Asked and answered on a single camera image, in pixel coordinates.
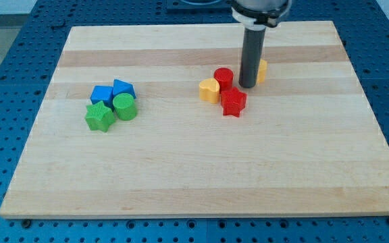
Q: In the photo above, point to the yellow hexagon block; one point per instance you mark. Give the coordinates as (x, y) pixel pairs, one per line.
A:
(261, 75)

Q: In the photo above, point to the blue triangle block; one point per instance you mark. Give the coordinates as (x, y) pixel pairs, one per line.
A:
(120, 87)

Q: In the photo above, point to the blue cube block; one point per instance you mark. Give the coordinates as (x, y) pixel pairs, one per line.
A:
(102, 93)

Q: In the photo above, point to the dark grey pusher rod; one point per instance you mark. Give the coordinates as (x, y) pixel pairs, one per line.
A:
(250, 57)

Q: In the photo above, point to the wooden board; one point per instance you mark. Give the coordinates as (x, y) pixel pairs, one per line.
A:
(307, 144)

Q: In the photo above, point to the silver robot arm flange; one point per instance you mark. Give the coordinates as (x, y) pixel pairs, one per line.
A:
(258, 15)

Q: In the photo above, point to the green cylinder block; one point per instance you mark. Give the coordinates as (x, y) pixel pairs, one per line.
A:
(125, 106)

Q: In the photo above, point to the green star block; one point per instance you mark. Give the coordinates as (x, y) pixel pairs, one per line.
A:
(99, 116)

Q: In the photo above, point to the red star block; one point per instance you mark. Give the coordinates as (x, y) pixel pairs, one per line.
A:
(233, 101)

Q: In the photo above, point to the yellow heart block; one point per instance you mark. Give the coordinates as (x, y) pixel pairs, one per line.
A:
(209, 90)

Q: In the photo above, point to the red cylinder block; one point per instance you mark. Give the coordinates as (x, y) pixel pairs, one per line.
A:
(224, 77)

